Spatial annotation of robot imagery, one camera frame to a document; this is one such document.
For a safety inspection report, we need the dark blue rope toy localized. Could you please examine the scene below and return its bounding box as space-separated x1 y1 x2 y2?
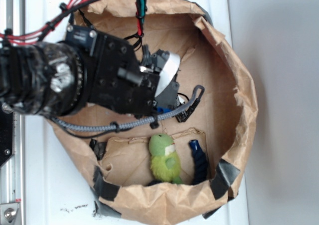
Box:
189 140 208 185

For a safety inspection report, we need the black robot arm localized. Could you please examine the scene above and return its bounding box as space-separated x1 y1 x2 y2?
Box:
0 25 180 117

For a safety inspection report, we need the black mounting plate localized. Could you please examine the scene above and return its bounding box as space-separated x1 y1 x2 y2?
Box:
0 103 14 168

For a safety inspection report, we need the red black wire bundle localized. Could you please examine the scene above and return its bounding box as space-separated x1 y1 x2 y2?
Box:
0 0 148 51

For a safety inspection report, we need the aluminium frame rail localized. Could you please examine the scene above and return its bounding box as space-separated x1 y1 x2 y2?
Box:
0 0 25 225

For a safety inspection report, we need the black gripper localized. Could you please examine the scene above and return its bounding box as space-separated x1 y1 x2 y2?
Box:
65 25 180 117

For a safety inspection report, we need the green plush frog toy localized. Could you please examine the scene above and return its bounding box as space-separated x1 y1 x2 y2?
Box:
149 134 183 184

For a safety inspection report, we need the brown paper bag bin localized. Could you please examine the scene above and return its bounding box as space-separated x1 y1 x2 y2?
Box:
52 0 258 225

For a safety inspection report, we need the grey braided cable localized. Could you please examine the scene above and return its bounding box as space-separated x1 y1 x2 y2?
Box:
51 84 206 133

